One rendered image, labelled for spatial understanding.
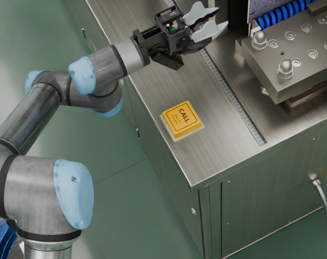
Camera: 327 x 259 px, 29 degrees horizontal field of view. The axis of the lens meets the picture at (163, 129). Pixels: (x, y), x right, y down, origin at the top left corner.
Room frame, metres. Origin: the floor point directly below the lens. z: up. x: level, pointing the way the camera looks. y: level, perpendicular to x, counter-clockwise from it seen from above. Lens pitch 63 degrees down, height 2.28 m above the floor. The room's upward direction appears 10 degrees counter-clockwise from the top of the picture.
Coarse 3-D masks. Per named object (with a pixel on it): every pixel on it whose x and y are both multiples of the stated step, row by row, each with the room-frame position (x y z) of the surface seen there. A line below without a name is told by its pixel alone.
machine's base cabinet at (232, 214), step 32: (64, 0) 1.75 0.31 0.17; (96, 32) 1.28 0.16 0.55; (128, 96) 1.06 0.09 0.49; (320, 128) 0.65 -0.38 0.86; (160, 160) 0.85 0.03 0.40; (256, 160) 0.60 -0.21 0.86; (288, 160) 0.63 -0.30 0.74; (320, 160) 0.67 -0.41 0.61; (192, 192) 0.62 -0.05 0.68; (224, 192) 0.58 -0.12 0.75; (256, 192) 0.61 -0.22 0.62; (288, 192) 0.64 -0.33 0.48; (192, 224) 0.65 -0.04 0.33; (224, 224) 0.58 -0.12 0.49; (256, 224) 0.61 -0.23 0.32; (288, 224) 0.65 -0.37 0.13; (224, 256) 0.58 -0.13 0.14
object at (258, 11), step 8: (248, 0) 0.88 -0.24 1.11; (256, 0) 0.88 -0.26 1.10; (264, 0) 0.89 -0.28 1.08; (272, 0) 0.90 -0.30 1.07; (280, 0) 0.90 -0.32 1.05; (288, 0) 0.91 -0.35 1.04; (296, 0) 0.92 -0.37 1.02; (248, 8) 0.88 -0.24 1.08; (256, 8) 0.88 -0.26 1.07; (264, 8) 0.89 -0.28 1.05; (272, 8) 0.90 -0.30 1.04; (248, 16) 0.88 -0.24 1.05; (256, 16) 0.89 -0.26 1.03
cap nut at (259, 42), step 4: (256, 32) 0.82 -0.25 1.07; (260, 32) 0.81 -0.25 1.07; (264, 32) 0.81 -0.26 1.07; (256, 36) 0.81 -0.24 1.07; (260, 36) 0.80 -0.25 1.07; (264, 36) 0.80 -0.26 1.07; (252, 40) 0.82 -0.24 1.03; (256, 40) 0.80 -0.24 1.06; (260, 40) 0.80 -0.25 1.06; (264, 40) 0.80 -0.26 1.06; (252, 44) 0.81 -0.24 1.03; (256, 44) 0.80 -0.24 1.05; (260, 44) 0.80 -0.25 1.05; (264, 44) 0.80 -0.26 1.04; (256, 48) 0.80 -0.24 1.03; (260, 48) 0.80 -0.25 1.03; (264, 48) 0.80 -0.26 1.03
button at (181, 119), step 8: (184, 104) 0.75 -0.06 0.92; (168, 112) 0.74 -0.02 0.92; (176, 112) 0.73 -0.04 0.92; (184, 112) 0.73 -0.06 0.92; (192, 112) 0.72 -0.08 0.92; (168, 120) 0.71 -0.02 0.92; (176, 120) 0.71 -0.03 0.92; (184, 120) 0.71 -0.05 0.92; (192, 120) 0.70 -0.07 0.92; (176, 128) 0.69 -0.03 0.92; (184, 128) 0.68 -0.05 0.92; (192, 128) 0.69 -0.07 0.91; (176, 136) 0.67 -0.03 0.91
